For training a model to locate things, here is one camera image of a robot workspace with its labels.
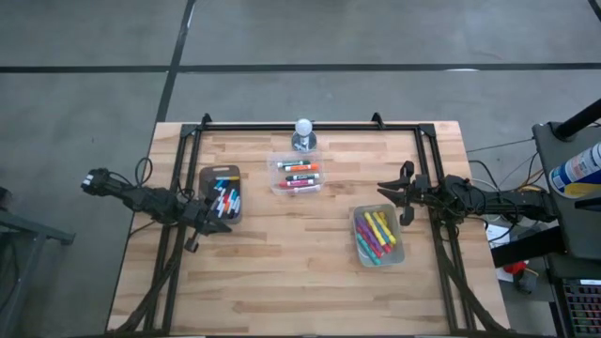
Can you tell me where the white light bulb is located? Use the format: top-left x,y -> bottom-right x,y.
294,117 -> 315,138

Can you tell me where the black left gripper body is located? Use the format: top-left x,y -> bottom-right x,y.
180,199 -> 215,236

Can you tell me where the white paper sheet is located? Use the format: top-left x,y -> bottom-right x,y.
485,223 -> 513,250

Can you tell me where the pale grey plastic bin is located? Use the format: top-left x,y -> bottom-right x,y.
351,203 -> 407,269

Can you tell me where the black stand pole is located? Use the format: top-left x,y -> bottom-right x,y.
552,97 -> 601,142

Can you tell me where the small grey object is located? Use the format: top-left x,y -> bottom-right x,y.
514,269 -> 540,295

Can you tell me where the small red object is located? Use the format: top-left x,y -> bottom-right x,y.
501,260 -> 530,277

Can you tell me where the blue highlighter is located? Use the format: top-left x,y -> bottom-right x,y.
373,216 -> 392,246

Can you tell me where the black aluminium table frame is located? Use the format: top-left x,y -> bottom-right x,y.
105,112 -> 511,337

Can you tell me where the pink highlighter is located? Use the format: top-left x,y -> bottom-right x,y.
356,223 -> 384,257

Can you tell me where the dark grey metal furniture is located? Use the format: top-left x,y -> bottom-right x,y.
0,186 -> 76,338

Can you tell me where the dark grey plastic bin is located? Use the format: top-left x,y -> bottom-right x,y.
197,163 -> 244,225

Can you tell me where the thin grey floor cable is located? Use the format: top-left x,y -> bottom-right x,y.
466,136 -> 536,154

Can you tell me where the teal highlighter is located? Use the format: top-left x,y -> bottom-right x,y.
356,233 -> 382,267

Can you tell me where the clear plastic bin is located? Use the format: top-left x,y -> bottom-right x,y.
267,149 -> 326,196

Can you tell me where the white blue spray can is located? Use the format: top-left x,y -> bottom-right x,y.
547,142 -> 601,199

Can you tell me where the backlit keyboard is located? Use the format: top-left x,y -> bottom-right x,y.
561,277 -> 601,338

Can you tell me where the purple highlighter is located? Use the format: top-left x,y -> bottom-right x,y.
356,214 -> 382,250

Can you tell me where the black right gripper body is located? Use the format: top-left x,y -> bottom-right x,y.
398,161 -> 431,226

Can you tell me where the red highlighter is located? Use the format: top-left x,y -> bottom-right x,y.
370,234 -> 393,254

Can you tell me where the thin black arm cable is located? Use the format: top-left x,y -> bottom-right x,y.
134,157 -> 154,188

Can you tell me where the black equipment stand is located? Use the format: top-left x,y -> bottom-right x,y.
490,120 -> 601,269

